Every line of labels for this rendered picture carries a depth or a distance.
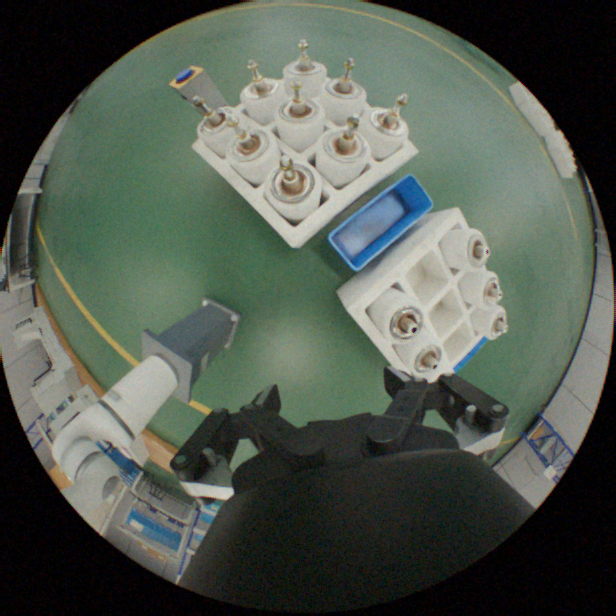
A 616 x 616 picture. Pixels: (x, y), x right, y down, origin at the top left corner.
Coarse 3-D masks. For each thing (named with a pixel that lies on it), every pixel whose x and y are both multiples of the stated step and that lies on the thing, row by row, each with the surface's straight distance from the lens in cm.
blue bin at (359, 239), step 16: (384, 192) 49; (400, 192) 63; (416, 192) 58; (368, 208) 59; (384, 208) 61; (400, 208) 63; (416, 208) 61; (352, 224) 57; (368, 224) 58; (384, 224) 60; (400, 224) 56; (336, 240) 55; (352, 240) 56; (368, 240) 57; (384, 240) 51; (352, 256) 56; (368, 256) 47
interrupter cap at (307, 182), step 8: (296, 168) 33; (304, 168) 33; (272, 176) 33; (280, 176) 33; (304, 176) 32; (312, 176) 32; (272, 184) 32; (280, 184) 32; (304, 184) 32; (312, 184) 32; (272, 192) 32; (280, 192) 32; (288, 192) 32; (296, 192) 32; (304, 192) 31; (312, 192) 31; (280, 200) 31; (288, 200) 31; (296, 200) 31; (304, 200) 31
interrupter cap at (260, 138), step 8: (256, 136) 38; (264, 136) 38; (232, 144) 39; (256, 144) 37; (264, 144) 37; (232, 152) 38; (240, 152) 37; (248, 152) 37; (256, 152) 36; (264, 152) 36; (240, 160) 36; (248, 160) 36
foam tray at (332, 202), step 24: (288, 96) 55; (360, 120) 50; (408, 144) 52; (216, 168) 47; (384, 168) 45; (240, 192) 42; (264, 192) 41; (336, 192) 39; (360, 192) 42; (264, 216) 39; (312, 216) 38; (336, 216) 56; (288, 240) 38
